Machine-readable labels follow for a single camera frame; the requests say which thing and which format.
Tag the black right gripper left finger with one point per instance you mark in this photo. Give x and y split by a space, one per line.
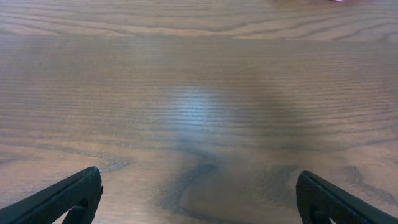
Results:
77 197

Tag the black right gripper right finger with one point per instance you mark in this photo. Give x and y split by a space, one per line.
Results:
321 202

